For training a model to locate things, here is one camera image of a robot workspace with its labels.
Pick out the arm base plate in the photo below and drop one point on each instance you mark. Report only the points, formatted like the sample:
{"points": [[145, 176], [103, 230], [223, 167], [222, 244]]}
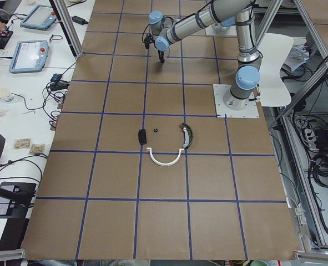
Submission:
{"points": [[217, 30], [227, 106]]}

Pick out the dark green brake shoe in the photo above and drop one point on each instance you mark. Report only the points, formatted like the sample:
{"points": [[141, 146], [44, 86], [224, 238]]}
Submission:
{"points": [[188, 135]]}

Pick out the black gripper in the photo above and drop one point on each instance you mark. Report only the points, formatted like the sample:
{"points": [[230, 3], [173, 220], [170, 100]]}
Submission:
{"points": [[160, 52]]}

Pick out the far blue teach pendant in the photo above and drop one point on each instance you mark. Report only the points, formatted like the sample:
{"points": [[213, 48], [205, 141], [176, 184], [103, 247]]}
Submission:
{"points": [[40, 18]]}

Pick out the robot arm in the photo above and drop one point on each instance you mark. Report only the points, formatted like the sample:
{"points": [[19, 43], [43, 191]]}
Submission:
{"points": [[165, 31]]}

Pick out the black power adapter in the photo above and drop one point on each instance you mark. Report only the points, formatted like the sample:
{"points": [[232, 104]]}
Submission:
{"points": [[79, 20]]}

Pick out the aluminium frame post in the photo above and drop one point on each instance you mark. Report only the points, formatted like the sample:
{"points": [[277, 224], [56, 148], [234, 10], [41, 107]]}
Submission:
{"points": [[66, 24]]}

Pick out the white plastic chair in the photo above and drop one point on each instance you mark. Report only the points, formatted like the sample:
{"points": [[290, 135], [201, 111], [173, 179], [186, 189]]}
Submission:
{"points": [[275, 49]]}

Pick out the black flat plastic part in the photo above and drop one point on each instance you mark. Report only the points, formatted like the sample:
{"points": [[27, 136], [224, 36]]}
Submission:
{"points": [[142, 136]]}

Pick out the white paper cup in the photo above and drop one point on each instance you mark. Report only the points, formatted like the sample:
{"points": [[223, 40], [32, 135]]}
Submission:
{"points": [[6, 95]]}

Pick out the white curved plastic bracket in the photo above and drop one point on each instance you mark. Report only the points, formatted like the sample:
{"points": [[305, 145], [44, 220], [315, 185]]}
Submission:
{"points": [[165, 160]]}

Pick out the blue teach pendant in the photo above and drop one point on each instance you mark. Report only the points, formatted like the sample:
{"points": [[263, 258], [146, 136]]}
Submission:
{"points": [[40, 18], [29, 56]]}

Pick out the near blue teach pendant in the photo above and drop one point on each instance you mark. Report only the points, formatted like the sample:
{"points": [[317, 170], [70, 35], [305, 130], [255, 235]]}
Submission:
{"points": [[29, 56]]}

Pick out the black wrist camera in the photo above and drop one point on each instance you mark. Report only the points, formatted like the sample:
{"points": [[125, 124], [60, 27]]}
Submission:
{"points": [[148, 40]]}

